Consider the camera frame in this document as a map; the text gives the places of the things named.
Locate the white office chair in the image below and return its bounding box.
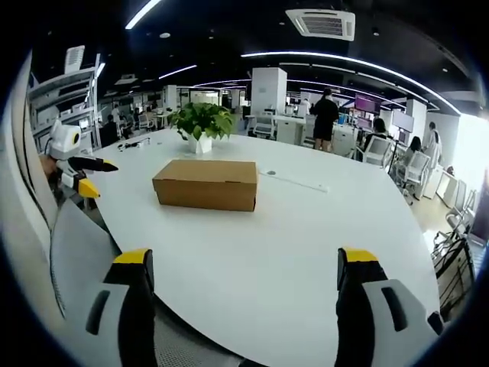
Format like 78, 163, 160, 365
253, 114, 277, 141
361, 135, 394, 168
397, 151, 431, 200

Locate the person's left hand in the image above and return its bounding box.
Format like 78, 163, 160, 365
37, 155, 66, 184

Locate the black wire rack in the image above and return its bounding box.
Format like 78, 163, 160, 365
431, 213, 478, 322

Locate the ceiling air conditioner vent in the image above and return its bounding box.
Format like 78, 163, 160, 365
284, 8, 357, 41

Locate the computer monitor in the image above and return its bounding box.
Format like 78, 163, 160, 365
354, 94, 382, 114
392, 110, 416, 133

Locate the grey mesh chair back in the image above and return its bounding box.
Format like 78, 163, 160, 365
49, 198, 123, 320

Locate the white metal shelving rack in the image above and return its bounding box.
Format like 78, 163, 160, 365
28, 45, 104, 154

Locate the white plant pot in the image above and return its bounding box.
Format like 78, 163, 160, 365
186, 132, 213, 154

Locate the brown cardboard shoe box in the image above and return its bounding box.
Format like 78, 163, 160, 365
151, 159, 260, 213

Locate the green potted plant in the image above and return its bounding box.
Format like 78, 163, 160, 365
168, 101, 235, 141

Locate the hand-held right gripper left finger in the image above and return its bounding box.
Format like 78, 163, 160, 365
74, 248, 158, 367

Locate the white pillar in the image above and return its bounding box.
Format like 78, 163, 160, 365
251, 67, 288, 115

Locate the white power strip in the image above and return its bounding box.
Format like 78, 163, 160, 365
258, 171, 330, 194

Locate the black cable on table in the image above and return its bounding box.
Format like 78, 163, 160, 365
116, 139, 153, 151

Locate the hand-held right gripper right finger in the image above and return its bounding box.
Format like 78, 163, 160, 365
334, 247, 446, 367

